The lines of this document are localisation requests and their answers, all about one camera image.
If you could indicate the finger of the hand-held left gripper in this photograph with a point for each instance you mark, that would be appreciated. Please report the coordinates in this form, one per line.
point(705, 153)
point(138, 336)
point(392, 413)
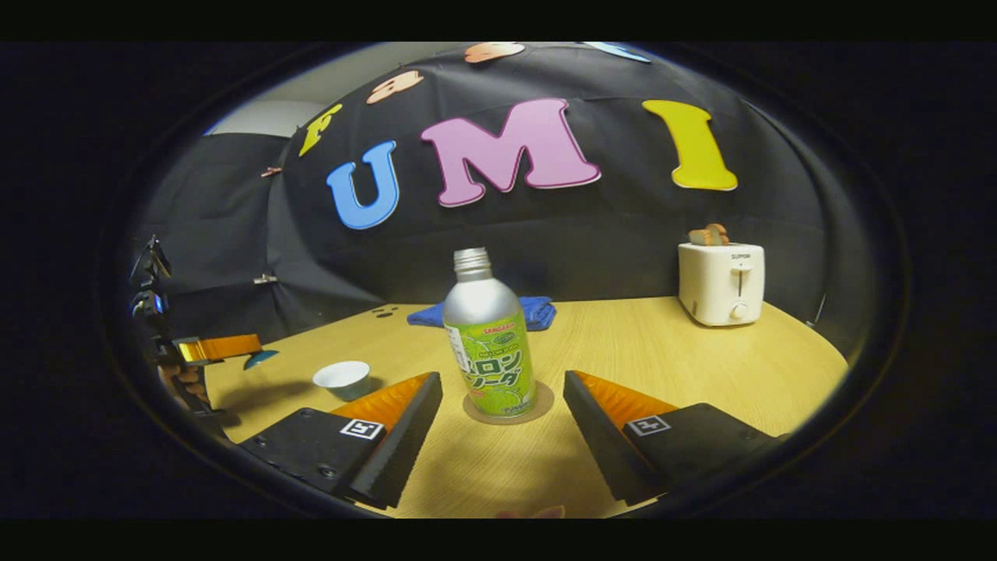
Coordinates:
point(226, 347)

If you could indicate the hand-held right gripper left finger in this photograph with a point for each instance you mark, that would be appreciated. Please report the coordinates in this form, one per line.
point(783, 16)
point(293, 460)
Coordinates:
point(397, 440)

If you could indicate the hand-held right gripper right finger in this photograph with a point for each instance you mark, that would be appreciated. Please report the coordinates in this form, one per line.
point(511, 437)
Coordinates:
point(604, 440)

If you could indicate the teal teacup lid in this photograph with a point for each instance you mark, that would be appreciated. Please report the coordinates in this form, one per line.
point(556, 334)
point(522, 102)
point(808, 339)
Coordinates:
point(261, 359)

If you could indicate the round brown coaster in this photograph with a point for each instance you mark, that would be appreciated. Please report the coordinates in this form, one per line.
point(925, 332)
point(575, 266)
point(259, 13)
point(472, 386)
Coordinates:
point(544, 403)

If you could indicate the teal teacup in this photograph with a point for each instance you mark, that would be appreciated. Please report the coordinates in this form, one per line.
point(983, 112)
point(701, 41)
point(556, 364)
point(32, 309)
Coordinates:
point(343, 378)

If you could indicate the silver green-label water bottle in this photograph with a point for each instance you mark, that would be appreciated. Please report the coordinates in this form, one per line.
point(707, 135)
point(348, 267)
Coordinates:
point(487, 327)

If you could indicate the blue cloth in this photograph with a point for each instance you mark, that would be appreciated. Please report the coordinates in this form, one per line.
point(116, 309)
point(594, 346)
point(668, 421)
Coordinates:
point(424, 315)

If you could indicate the white toaster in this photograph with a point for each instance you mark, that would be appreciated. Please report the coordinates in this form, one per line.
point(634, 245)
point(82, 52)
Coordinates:
point(716, 284)

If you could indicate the black backdrop cloth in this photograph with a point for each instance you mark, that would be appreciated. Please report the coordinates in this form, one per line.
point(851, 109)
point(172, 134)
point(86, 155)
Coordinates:
point(592, 241)

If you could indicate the brown bread slice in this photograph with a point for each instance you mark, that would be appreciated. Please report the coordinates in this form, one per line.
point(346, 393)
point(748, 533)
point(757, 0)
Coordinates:
point(699, 238)
point(718, 232)

